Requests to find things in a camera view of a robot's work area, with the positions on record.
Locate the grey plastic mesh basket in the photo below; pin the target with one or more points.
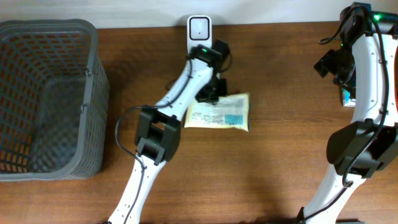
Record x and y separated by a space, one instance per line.
54 100

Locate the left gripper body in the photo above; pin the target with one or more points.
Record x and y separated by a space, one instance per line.
210 94

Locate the green tissue pack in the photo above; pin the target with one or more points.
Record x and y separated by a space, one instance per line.
347 99

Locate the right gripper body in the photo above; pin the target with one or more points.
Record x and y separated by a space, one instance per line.
324 64

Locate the yellow snack bag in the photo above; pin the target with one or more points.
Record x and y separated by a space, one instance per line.
230 111

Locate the white barcode scanner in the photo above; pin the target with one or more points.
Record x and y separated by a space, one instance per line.
199 31

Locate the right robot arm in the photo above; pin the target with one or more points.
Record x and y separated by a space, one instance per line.
364 65

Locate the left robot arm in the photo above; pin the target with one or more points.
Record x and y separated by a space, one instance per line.
159 127

